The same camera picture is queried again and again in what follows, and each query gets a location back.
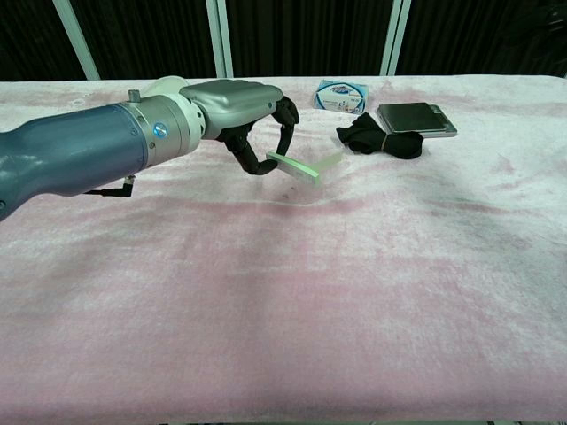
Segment black rolled socks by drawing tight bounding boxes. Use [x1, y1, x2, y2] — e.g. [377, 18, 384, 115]
[335, 112, 425, 161]

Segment silver digital pocket scale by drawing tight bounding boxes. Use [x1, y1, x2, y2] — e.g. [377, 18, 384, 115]
[376, 102, 459, 140]

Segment black curtain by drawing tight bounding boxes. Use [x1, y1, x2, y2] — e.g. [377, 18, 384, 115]
[0, 0, 567, 83]

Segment blue white tissue pack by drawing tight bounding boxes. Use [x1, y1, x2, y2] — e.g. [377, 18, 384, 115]
[312, 79, 371, 114]

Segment white frame post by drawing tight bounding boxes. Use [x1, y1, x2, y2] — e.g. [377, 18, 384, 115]
[379, 0, 411, 76]
[205, 0, 235, 79]
[51, 0, 101, 81]

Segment light green card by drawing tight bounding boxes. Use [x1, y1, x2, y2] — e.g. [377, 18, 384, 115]
[265, 149, 345, 186]

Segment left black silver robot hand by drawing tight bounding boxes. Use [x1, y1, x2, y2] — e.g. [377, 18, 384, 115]
[179, 79, 300, 176]

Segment pink plush tablecloth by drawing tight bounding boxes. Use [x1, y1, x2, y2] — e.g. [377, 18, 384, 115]
[0, 74, 567, 425]

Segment black arm connector cable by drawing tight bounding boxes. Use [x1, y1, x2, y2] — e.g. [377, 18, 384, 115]
[82, 175, 136, 198]

